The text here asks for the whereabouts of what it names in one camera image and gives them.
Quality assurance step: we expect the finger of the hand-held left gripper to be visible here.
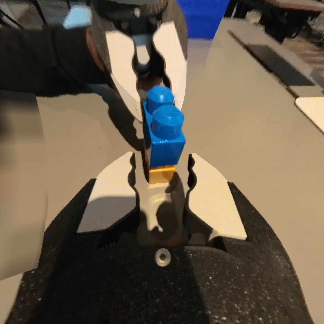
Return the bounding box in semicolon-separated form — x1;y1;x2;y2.
151;21;188;111
105;30;144;123

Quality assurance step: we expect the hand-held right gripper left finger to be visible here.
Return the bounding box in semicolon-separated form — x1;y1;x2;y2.
77;151;142;234

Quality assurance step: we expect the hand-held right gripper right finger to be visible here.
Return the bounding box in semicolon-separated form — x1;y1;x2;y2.
185;152;247;241

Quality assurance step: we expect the yellow mega block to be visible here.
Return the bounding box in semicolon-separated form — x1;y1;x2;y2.
148;166;176;184

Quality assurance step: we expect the blue mega block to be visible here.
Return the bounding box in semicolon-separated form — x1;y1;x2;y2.
142;86;186;168

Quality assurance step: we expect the person's left forearm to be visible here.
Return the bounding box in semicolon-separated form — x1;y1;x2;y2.
0;25;102;95

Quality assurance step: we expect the person's left hand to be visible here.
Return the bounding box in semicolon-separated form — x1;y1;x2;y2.
86;27;109;72

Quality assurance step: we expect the blue plastic bin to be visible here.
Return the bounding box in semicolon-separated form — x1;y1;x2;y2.
176;0;230;39

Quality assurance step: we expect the black table mat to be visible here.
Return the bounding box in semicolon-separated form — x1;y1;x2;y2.
245;43;315;87

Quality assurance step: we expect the white document stand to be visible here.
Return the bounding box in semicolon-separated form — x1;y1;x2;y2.
295;97;324;133

